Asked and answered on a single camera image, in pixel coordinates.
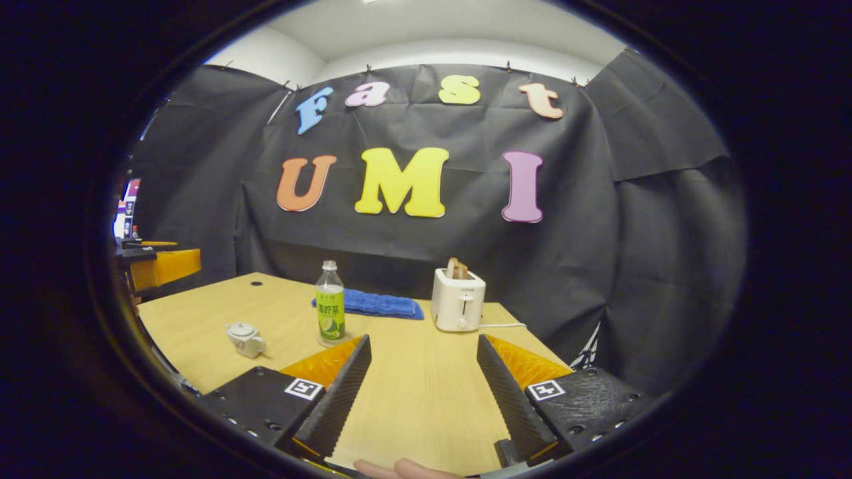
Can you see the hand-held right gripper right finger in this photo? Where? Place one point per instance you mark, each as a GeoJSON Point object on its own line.
{"type": "Point", "coordinates": [586, 402]}

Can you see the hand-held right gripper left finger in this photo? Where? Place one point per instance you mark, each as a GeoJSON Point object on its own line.
{"type": "Point", "coordinates": [259, 399]}

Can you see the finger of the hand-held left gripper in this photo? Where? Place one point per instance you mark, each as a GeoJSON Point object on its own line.
{"type": "Point", "coordinates": [166, 267]}
{"type": "Point", "coordinates": [150, 244]}

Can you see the green label water bottle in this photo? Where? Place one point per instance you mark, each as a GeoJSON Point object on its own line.
{"type": "Point", "coordinates": [330, 313]}

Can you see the computer monitor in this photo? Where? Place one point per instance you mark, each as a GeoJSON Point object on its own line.
{"type": "Point", "coordinates": [128, 206]}

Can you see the blue towel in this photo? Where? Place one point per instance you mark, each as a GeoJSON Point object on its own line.
{"type": "Point", "coordinates": [383, 305]}

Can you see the white toaster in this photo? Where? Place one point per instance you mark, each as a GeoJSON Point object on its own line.
{"type": "Point", "coordinates": [458, 303]}

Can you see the black backdrop cloth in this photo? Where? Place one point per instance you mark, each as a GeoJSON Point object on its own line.
{"type": "Point", "coordinates": [599, 233]}

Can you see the bread slice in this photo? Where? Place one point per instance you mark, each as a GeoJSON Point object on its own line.
{"type": "Point", "coordinates": [458, 269]}

